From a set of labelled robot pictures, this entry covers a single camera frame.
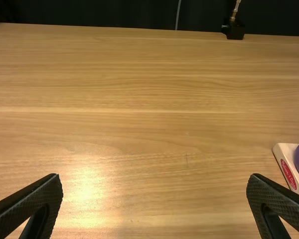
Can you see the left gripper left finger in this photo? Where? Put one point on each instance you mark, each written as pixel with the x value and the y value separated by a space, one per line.
pixel 15 211

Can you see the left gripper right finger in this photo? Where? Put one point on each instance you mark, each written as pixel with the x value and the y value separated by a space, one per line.
pixel 286 206

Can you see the wooden peg base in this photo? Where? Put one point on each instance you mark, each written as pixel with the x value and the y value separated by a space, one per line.
pixel 285 154

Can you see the black clamp stand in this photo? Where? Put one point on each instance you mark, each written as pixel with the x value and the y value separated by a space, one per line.
pixel 235 32

